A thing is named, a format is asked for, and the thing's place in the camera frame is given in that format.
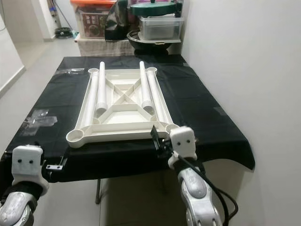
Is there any orange-lid storage box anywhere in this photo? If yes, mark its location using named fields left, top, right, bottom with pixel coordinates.
left=71, top=0, right=116, bottom=39

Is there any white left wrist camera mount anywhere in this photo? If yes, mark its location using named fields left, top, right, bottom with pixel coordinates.
left=11, top=145, right=49, bottom=185

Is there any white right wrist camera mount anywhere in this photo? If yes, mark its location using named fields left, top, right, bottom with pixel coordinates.
left=168, top=126, right=198, bottom=163

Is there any white appliance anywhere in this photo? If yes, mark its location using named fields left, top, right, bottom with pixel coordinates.
left=54, top=0, right=76, bottom=29

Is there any black tablecloth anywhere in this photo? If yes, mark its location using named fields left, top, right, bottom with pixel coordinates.
left=0, top=54, right=255, bottom=198

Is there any black coiled cable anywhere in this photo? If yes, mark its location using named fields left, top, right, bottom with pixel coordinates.
left=55, top=27, right=74, bottom=38

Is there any clear plastic container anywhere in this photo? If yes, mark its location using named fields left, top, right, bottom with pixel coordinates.
left=139, top=16, right=184, bottom=42

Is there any patterned cloth covered stand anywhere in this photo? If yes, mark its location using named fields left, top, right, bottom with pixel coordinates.
left=75, top=38, right=135, bottom=57

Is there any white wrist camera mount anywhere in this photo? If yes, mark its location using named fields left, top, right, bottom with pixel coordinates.
left=11, top=145, right=49, bottom=185
left=168, top=126, right=198, bottom=163

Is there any black wok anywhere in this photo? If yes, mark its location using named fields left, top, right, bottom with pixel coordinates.
left=127, top=31, right=182, bottom=55

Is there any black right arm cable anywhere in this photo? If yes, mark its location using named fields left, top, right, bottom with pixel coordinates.
left=174, top=153, right=239, bottom=226

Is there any green pot lid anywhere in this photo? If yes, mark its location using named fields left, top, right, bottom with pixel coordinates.
left=129, top=0, right=177, bottom=18

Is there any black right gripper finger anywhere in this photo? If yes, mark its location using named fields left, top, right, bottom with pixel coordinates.
left=150, top=124, right=163, bottom=152

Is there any crumpled clear plastic wrap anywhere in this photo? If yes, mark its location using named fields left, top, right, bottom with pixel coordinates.
left=24, top=109, right=58, bottom=136

